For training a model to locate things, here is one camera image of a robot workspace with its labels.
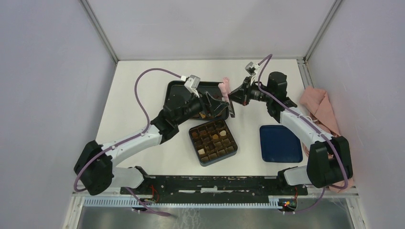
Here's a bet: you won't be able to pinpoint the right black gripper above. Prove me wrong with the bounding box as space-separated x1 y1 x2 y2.
225 76 273 106

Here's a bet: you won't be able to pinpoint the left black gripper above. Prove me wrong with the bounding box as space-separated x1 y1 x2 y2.
175 87 228 125

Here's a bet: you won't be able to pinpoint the pink tongs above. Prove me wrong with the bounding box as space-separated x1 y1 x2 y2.
218 77 231 103

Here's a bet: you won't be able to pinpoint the blue chocolate box with insert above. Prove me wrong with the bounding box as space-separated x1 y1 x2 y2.
189 119 238 167

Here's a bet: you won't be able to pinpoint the black chocolate tray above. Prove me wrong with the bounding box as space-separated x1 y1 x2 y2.
164 81 229 120

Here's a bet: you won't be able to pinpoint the blue box lid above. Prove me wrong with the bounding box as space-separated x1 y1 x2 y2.
259 125 303 163

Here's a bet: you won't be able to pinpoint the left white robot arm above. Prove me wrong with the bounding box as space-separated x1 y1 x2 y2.
74 92 229 196

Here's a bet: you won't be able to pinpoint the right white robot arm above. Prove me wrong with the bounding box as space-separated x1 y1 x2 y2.
228 72 353 195

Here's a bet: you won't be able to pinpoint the pink cloth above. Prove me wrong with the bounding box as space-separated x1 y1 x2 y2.
299 88 354 194

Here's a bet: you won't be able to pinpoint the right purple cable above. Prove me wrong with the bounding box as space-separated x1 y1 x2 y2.
256 54 349 214

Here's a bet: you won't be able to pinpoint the purple cable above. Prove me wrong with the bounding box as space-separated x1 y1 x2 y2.
74 68 187 217
256 54 349 214

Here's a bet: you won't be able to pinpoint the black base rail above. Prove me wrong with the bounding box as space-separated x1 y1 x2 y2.
132 176 308 204

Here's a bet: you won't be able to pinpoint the white cable duct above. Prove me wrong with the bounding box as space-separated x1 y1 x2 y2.
83 197 298 209

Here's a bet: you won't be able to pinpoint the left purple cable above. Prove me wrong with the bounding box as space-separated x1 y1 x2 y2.
74 68 187 217

